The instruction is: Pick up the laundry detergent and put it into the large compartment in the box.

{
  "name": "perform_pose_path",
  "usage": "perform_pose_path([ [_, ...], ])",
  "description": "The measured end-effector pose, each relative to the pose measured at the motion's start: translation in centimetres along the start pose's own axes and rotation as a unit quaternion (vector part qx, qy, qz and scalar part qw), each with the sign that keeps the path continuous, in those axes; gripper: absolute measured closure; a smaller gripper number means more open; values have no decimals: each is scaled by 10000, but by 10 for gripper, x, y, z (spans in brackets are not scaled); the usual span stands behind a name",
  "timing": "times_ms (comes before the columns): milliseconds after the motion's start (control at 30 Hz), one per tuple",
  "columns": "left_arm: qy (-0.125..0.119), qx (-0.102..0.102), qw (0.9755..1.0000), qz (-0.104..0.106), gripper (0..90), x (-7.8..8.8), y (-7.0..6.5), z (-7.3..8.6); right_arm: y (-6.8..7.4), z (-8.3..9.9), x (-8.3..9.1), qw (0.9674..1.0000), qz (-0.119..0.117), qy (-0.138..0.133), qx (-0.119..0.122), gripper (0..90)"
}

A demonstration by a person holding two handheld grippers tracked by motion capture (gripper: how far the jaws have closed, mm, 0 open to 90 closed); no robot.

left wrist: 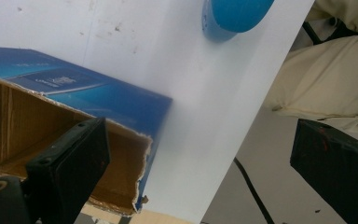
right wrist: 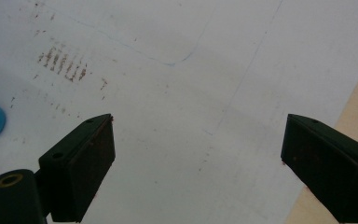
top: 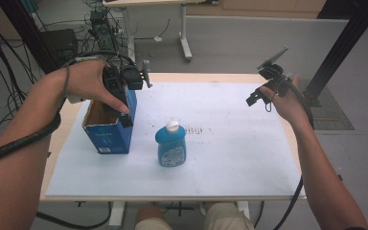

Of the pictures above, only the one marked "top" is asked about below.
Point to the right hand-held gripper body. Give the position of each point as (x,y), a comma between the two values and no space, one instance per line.
(276,75)

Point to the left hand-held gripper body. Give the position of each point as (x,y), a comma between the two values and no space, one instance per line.
(115,80)

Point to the blue cardboard box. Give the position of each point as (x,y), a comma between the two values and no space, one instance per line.
(108,139)

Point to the blue bottle with white cap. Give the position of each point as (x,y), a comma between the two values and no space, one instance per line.
(171,147)

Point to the person's left hand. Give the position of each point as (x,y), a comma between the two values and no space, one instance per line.
(86,80)

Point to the person's right hand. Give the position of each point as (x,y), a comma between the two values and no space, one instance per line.
(289,105)

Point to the white plug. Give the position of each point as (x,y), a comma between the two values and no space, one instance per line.
(158,39)

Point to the white paper sheet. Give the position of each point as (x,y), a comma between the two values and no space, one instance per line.
(230,153)

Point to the black computer case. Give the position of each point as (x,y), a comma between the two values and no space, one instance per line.
(60,44)

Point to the black metal column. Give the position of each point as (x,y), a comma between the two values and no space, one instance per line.
(341,44)
(28,35)

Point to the white desk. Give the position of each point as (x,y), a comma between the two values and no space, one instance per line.
(183,32)

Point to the person's right leg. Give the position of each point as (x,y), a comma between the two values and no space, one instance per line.
(226,217)

